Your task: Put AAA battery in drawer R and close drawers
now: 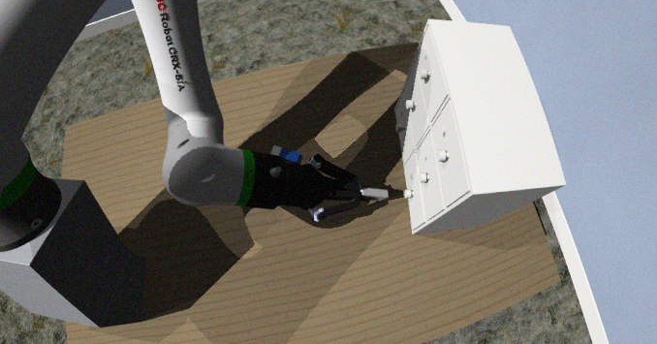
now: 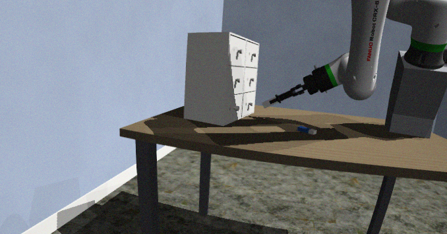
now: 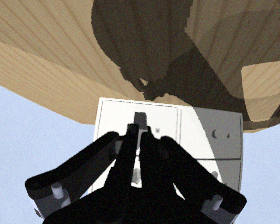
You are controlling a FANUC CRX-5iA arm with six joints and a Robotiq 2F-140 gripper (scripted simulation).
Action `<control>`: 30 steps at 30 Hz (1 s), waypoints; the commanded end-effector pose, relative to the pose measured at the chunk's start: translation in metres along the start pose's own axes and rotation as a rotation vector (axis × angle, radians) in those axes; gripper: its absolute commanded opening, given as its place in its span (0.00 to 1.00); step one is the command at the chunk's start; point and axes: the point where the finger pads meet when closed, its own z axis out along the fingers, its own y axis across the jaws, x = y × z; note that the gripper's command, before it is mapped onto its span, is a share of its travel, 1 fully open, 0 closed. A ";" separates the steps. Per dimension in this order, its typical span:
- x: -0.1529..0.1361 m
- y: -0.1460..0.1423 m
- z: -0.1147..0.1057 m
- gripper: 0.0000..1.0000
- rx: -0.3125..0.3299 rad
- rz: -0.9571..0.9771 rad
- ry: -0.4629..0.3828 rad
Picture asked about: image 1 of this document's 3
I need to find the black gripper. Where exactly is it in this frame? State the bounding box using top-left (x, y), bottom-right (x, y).
top-left (279, 154), bottom-right (389, 223)

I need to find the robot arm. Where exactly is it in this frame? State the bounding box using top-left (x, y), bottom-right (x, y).
top-left (0, 0), bottom-right (287, 252)

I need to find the blue and white eraser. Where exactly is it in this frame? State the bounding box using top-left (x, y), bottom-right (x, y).
top-left (270, 145), bottom-right (300, 164)

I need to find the white chest of drawers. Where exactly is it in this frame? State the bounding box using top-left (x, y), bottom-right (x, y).
top-left (394, 19), bottom-right (566, 235)

